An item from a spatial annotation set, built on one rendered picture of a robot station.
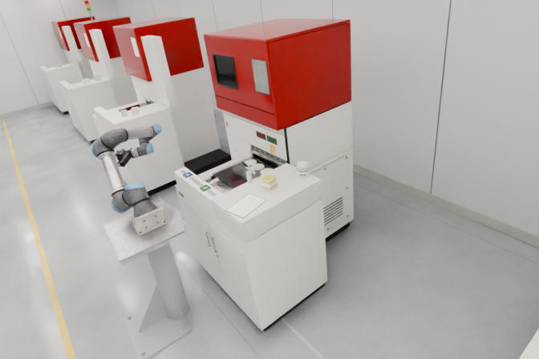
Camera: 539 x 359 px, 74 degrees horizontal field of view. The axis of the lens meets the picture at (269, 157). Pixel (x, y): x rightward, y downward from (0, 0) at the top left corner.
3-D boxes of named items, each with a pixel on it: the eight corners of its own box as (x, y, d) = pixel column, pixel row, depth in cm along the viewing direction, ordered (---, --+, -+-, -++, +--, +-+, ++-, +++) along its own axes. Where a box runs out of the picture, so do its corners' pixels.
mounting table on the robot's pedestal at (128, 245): (126, 278, 207) (119, 260, 202) (109, 240, 242) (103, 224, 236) (196, 243, 228) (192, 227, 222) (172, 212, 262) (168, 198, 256)
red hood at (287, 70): (285, 85, 336) (277, 18, 309) (351, 100, 276) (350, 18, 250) (216, 108, 298) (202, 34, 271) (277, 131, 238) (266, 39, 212)
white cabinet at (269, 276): (254, 231, 341) (241, 155, 305) (328, 288, 270) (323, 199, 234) (195, 266, 309) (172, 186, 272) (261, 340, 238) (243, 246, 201)
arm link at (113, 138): (108, 125, 232) (158, 120, 277) (98, 134, 236) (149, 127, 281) (116, 140, 231) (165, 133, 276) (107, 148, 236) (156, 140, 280)
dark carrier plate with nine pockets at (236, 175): (252, 157, 282) (252, 156, 282) (279, 171, 257) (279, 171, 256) (214, 174, 265) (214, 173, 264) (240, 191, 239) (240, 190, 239)
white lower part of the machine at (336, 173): (295, 193, 392) (289, 124, 355) (354, 226, 331) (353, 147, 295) (242, 223, 356) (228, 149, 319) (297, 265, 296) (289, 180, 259)
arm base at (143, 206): (137, 217, 217) (130, 203, 218) (134, 223, 229) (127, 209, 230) (160, 207, 225) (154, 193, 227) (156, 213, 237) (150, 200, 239)
